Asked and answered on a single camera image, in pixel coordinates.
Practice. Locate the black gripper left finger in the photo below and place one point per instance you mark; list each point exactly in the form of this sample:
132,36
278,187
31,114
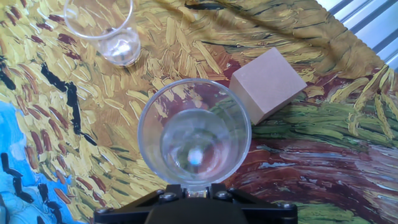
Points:
136,208

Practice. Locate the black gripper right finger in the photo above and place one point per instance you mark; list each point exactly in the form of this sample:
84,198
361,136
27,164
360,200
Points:
261,210

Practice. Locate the clear plastic cup with water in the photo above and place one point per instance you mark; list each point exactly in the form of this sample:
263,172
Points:
152,143

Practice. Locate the clear empty plastic cup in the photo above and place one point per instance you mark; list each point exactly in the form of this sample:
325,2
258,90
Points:
121,51

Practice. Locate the painted wheat field tablecloth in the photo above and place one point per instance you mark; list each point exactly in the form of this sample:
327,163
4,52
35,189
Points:
311,168

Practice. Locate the plain wooden block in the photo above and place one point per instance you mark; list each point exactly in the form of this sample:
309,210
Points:
269,84

